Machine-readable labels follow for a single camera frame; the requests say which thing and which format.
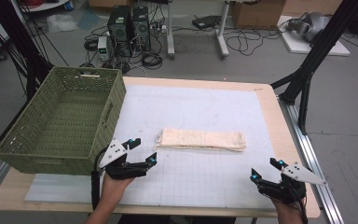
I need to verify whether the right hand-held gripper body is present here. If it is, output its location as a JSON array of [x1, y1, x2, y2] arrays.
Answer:
[[256, 161, 328, 205]]

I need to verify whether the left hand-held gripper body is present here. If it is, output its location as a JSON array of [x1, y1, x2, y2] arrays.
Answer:
[[97, 138, 138, 181]]

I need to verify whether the green woven plastic basket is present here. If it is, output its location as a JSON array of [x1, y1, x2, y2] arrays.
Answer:
[[0, 65, 128, 176]]

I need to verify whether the cream cloth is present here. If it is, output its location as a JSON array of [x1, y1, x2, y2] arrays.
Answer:
[[154, 127, 248, 153]]

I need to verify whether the person's right hand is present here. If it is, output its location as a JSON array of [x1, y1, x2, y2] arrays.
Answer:
[[271, 197, 308, 224]]

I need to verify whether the person's left hand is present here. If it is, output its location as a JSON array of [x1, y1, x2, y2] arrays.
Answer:
[[100, 172, 135, 203]]

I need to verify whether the white grid mat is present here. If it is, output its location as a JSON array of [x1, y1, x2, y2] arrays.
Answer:
[[24, 84, 289, 210]]

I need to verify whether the grey bench power supply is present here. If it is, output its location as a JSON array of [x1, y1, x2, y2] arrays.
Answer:
[[97, 35, 112, 62]]

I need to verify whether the slim black computer tower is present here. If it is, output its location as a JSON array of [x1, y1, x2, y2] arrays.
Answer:
[[131, 6, 152, 52]]

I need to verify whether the large black computer tower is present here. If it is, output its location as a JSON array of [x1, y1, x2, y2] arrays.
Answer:
[[106, 5, 134, 58]]

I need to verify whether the black metal stand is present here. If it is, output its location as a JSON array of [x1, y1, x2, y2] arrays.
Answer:
[[269, 0, 358, 135], [0, 0, 56, 101]]

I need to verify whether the white floor board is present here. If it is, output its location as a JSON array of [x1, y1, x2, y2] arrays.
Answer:
[[277, 15, 351, 57]]

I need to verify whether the clear plastic bag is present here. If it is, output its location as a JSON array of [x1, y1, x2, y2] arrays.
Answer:
[[46, 13, 79, 34]]

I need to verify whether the flat black device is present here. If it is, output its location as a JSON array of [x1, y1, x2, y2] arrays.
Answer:
[[191, 14, 222, 31]]

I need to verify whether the grey helmet-shaped device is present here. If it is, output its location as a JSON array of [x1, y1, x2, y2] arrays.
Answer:
[[285, 11, 332, 43]]

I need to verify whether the brown cardboard box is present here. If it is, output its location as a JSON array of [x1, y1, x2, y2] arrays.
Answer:
[[231, 0, 287, 30]]

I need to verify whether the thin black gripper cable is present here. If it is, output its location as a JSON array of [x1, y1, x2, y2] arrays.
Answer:
[[293, 186, 310, 224]]

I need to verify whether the black sleeved gripper cable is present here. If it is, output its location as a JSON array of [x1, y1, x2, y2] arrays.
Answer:
[[90, 148, 113, 211]]

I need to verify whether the coiled black cable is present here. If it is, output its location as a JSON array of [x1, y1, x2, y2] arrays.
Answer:
[[141, 50, 164, 70]]

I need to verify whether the loose black floor cable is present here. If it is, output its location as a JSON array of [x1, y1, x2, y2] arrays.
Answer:
[[225, 26, 282, 57]]

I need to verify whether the white desk frame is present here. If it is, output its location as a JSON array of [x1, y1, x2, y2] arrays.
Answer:
[[165, 0, 231, 61]]

